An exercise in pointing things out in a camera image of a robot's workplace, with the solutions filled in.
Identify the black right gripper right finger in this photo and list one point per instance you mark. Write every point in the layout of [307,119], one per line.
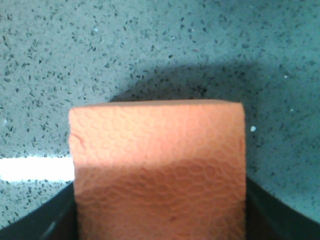
[267,218]

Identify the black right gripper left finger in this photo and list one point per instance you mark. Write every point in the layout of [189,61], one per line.
[54,220]

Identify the orange foam cube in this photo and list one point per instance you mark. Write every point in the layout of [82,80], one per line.
[159,170]

